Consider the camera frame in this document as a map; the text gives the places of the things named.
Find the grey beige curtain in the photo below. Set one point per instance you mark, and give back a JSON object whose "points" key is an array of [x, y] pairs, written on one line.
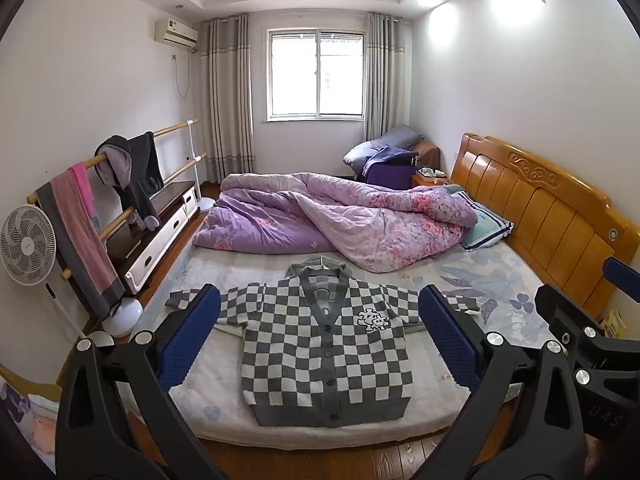
{"points": [[385, 75], [225, 100]]}

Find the grey white checkered cardigan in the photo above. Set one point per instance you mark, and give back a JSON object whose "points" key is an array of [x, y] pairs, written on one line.
{"points": [[310, 350]]}

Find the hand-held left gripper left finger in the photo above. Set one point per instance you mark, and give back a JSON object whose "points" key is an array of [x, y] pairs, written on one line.
{"points": [[192, 330]]}

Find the wooden nightstand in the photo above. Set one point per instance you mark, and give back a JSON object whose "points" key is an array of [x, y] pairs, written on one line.
{"points": [[430, 182]]}

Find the teal pillow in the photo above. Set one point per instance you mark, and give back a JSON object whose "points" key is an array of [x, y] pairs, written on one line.
{"points": [[487, 227]]}

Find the window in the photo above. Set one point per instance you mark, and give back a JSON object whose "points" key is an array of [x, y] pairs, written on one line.
{"points": [[316, 72]]}

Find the wooden bar clothes rack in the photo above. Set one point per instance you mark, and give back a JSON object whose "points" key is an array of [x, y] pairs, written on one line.
{"points": [[175, 127]]}

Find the white standing fan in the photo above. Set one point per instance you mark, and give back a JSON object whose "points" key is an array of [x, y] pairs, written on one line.
{"points": [[25, 240]]}

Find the bright pink cloth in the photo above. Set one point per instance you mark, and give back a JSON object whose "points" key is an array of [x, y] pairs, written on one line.
{"points": [[82, 190]]}

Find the blue grey pillow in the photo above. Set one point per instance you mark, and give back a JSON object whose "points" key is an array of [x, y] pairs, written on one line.
{"points": [[390, 142]]}

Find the white air conditioner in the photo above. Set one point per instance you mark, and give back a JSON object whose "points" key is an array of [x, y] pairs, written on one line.
{"points": [[175, 32]]}

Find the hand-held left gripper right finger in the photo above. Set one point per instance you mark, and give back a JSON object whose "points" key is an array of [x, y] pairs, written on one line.
{"points": [[450, 335]]}

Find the dark hooded jacket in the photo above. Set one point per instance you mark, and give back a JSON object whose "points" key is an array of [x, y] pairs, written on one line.
{"points": [[145, 170]]}

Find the yellow packet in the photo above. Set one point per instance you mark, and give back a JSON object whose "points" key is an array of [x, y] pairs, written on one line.
{"points": [[614, 324]]}

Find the wooden headboard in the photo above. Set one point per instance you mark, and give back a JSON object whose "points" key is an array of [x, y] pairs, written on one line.
{"points": [[540, 210]]}

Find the brown chair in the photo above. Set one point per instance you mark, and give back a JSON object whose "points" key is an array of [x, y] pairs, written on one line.
{"points": [[429, 152]]}

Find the purple floral quilt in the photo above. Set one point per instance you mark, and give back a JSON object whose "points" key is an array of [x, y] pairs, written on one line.
{"points": [[280, 220]]}

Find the light grey garment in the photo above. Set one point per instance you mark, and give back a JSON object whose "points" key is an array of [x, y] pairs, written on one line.
{"points": [[115, 165]]}

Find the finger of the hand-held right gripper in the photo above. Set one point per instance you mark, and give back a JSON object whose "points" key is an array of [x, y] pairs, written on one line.
{"points": [[565, 315], [622, 277]]}

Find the dark purple cloth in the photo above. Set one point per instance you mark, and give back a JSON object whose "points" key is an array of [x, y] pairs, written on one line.
{"points": [[387, 170]]}

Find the floral cloth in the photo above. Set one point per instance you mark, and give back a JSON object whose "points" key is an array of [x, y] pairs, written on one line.
{"points": [[25, 420]]}

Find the floral bed sheet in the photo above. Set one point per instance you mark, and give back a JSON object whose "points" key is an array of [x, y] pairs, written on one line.
{"points": [[500, 280]]}

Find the dark and white tv cabinet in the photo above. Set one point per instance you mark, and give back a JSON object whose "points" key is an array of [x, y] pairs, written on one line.
{"points": [[165, 225]]}

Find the pink towel with grey edge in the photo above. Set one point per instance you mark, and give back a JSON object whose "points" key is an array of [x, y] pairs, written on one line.
{"points": [[82, 245]]}

